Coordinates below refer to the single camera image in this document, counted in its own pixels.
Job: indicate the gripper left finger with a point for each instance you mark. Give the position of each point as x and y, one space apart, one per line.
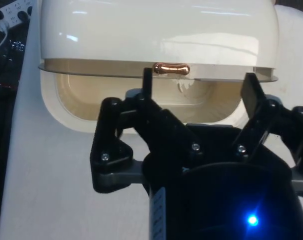
164 125

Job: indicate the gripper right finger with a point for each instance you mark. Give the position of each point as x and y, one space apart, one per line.
256 117

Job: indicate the rounded box lid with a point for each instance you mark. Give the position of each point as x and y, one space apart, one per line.
151 32

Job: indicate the cream box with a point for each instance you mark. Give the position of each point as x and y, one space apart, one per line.
54 105

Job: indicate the white power strip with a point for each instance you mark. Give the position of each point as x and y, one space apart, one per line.
14 12

